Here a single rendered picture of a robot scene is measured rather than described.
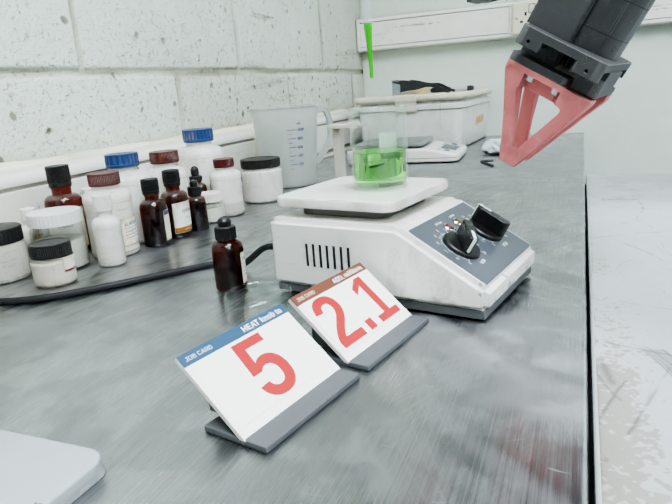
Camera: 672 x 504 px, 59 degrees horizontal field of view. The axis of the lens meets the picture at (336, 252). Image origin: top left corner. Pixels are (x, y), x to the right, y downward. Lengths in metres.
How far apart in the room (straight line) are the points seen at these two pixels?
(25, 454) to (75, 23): 0.73
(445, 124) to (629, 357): 1.22
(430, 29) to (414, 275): 1.51
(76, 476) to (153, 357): 0.15
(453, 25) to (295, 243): 1.46
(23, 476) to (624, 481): 0.28
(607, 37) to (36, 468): 0.43
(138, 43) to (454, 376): 0.83
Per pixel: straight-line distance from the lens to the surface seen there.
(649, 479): 0.31
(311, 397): 0.36
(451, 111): 1.58
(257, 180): 0.99
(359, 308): 0.43
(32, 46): 0.91
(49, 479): 0.32
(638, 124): 1.94
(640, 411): 0.36
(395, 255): 0.46
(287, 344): 0.37
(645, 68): 1.93
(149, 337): 0.49
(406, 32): 1.95
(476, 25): 1.90
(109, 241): 0.70
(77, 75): 0.97
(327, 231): 0.49
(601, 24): 0.47
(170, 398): 0.39
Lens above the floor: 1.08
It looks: 15 degrees down
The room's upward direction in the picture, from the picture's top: 4 degrees counter-clockwise
